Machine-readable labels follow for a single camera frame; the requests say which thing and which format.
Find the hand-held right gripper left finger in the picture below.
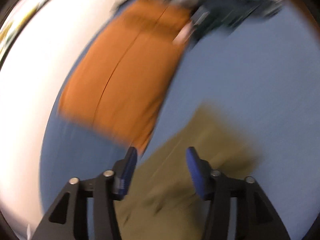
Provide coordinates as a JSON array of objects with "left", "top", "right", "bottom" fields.
[{"left": 29, "top": 147, "right": 138, "bottom": 240}]

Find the pink cloth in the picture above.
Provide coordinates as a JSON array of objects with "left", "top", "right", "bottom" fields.
[{"left": 172, "top": 21, "right": 194, "bottom": 46}]

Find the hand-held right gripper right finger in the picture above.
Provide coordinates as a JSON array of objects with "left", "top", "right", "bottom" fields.
[{"left": 185, "top": 147, "right": 292, "bottom": 240}]

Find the pile of dark clothes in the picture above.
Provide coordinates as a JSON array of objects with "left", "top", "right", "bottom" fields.
[{"left": 130, "top": 0, "right": 288, "bottom": 45}]

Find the orange cushion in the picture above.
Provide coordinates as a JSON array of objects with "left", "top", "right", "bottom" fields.
[
  {"left": 57, "top": 17, "right": 190, "bottom": 155},
  {"left": 122, "top": 0, "right": 194, "bottom": 28}
]

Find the olive green sweater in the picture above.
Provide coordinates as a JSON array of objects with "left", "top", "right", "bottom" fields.
[{"left": 114, "top": 102, "right": 263, "bottom": 240}]

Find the blue sofa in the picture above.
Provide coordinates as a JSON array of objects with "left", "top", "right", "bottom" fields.
[{"left": 40, "top": 0, "right": 318, "bottom": 240}]

